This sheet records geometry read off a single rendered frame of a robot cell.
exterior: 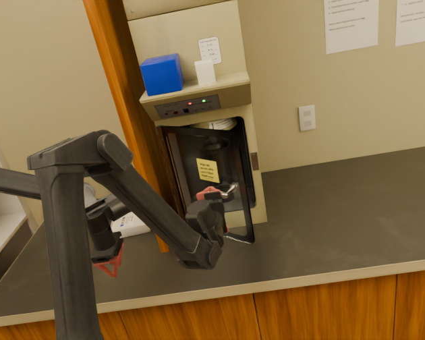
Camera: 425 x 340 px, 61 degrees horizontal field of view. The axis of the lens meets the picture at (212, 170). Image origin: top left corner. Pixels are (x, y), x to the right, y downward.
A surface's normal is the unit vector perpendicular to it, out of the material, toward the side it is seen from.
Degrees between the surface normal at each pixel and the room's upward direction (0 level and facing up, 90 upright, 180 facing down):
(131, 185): 82
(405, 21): 90
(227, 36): 90
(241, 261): 0
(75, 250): 77
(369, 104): 90
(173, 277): 0
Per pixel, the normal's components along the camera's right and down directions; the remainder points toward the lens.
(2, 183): 0.48, -0.25
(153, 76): 0.00, 0.45
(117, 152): 0.83, -0.12
